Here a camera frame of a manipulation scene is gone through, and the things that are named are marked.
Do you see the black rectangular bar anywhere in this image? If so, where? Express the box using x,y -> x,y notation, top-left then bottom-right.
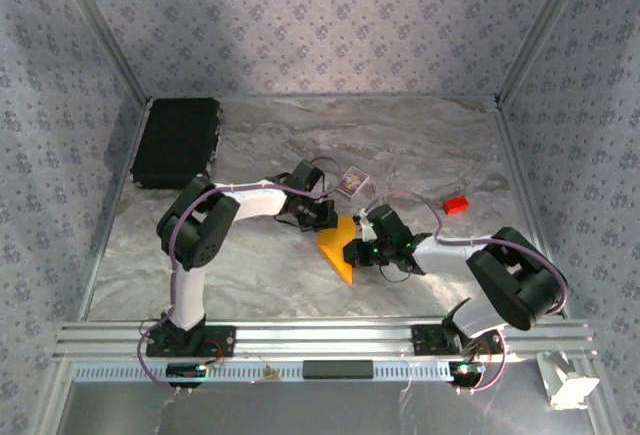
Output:
301,360 -> 375,381

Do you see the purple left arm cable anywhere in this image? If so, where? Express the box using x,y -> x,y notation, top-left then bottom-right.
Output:
137,155 -> 344,396

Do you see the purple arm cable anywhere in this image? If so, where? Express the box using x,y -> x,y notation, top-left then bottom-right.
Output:
367,190 -> 570,396
137,155 -> 344,396

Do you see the aluminium frame bar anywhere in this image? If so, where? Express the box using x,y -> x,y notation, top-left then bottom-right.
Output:
78,99 -> 154,321
494,102 -> 571,319

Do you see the yellow paper sheet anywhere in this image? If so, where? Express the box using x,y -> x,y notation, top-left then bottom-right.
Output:
316,215 -> 359,287

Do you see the black ribbed hard case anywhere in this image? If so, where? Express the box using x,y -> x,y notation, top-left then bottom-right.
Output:
128,97 -> 224,190

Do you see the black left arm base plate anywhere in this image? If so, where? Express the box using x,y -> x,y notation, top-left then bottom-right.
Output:
144,324 -> 237,359

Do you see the small purple card box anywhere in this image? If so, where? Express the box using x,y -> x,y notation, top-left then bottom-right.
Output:
335,165 -> 372,200

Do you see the slotted grey cable duct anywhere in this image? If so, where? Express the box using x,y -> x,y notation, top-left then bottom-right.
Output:
72,360 -> 481,384

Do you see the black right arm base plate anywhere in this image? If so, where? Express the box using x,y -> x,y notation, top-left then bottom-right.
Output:
411,323 -> 504,356

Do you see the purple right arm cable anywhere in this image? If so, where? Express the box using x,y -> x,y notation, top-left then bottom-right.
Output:
367,190 -> 570,396

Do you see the white plastic bracket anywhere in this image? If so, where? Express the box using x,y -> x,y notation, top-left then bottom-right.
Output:
535,349 -> 601,411

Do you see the aluminium frame post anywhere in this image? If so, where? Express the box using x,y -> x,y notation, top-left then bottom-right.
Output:
497,0 -> 599,104
52,0 -> 151,104

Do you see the small red block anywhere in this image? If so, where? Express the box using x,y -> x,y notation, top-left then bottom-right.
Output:
443,194 -> 471,216

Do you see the wide aluminium rail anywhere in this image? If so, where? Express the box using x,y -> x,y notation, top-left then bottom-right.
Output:
53,319 -> 599,362

